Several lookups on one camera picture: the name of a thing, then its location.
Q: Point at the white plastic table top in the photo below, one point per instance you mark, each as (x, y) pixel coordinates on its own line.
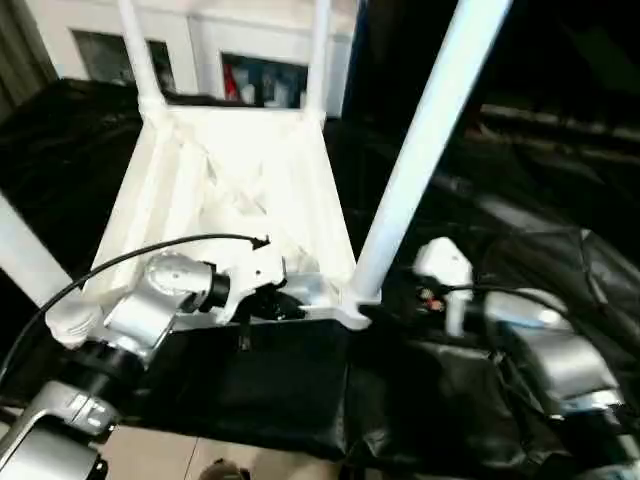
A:
(225, 175)

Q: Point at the white plastic table leg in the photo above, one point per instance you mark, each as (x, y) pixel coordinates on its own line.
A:
(25, 250)
(317, 60)
(140, 60)
(430, 125)

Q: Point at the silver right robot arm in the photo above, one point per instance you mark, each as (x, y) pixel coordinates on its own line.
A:
(565, 350)

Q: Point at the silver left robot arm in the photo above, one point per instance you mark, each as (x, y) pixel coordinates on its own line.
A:
(150, 305)

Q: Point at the black mat cloth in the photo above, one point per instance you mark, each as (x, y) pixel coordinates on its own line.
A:
(300, 380)

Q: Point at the long black rod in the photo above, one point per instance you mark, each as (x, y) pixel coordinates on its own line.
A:
(560, 117)

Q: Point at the white display cabinet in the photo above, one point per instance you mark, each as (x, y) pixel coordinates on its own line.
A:
(200, 35)

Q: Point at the dark tall cabinet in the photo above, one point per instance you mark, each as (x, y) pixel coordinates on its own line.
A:
(550, 40)

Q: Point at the grey curtain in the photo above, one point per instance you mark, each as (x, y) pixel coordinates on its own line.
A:
(25, 50)

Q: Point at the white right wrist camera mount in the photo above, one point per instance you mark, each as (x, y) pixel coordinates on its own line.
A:
(447, 260)

